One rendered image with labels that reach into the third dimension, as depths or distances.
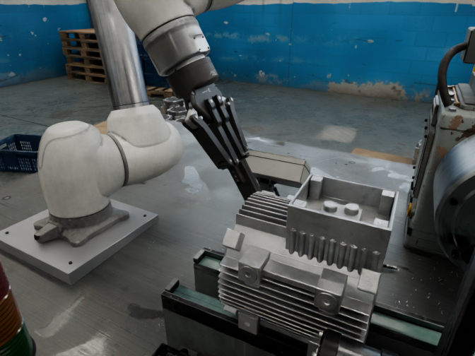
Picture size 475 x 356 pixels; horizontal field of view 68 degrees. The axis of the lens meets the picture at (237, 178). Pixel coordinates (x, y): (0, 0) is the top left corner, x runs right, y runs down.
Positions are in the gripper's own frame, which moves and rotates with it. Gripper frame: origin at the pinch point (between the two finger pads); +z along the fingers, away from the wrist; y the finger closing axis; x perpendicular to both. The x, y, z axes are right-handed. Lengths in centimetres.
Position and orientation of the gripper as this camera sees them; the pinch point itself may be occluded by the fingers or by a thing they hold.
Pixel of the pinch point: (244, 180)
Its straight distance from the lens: 58.1
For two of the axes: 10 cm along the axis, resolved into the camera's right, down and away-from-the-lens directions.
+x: -7.8, 2.7, 5.6
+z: 4.5, 8.7, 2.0
